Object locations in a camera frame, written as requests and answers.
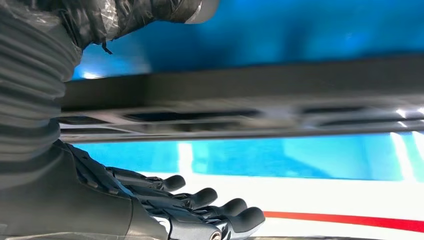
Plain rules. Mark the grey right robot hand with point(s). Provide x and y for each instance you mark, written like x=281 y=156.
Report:
x=66 y=205

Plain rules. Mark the blue metal shelf rack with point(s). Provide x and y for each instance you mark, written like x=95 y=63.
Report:
x=265 y=30

